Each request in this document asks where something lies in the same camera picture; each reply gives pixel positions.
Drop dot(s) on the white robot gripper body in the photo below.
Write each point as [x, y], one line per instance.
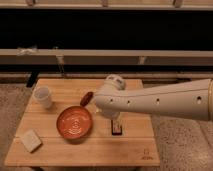
[110, 114]

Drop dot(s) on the black whiteboard eraser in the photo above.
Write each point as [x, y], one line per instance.
[116, 127]

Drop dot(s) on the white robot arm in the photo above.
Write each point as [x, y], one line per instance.
[188, 100]

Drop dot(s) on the orange frying pan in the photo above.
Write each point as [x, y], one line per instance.
[75, 122]

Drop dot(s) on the light wooden table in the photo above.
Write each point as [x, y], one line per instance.
[135, 147]

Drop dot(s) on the white plastic cup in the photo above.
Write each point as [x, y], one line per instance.
[43, 96]

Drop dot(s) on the white sponge block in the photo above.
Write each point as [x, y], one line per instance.
[30, 140]

